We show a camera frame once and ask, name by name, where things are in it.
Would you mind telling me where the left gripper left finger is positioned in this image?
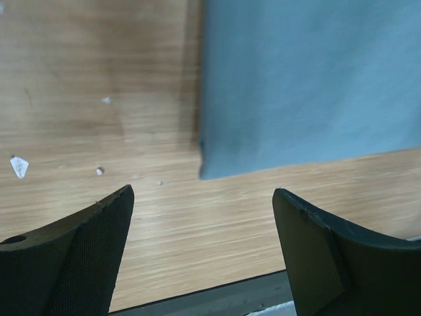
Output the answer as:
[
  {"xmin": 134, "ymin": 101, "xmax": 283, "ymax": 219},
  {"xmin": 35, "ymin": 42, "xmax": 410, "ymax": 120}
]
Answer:
[{"xmin": 1, "ymin": 185, "xmax": 134, "ymax": 315}]

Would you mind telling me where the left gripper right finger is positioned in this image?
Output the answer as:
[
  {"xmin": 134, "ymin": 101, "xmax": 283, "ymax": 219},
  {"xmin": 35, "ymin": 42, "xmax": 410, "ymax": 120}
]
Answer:
[{"xmin": 272, "ymin": 188, "xmax": 420, "ymax": 315}]

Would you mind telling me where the blue-grey t shirt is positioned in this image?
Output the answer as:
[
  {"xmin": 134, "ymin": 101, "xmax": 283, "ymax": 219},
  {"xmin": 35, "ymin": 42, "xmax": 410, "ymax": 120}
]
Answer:
[{"xmin": 199, "ymin": 1, "xmax": 420, "ymax": 180}]

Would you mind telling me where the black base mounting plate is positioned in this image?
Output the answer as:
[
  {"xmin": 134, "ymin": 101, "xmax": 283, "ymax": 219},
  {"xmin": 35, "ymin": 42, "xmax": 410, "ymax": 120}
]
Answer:
[{"xmin": 111, "ymin": 271, "xmax": 297, "ymax": 316}]

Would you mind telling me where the white scrap left centre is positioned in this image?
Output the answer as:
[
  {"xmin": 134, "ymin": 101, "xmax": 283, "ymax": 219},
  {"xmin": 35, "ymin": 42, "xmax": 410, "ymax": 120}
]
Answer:
[{"xmin": 10, "ymin": 156, "xmax": 29, "ymax": 179}]

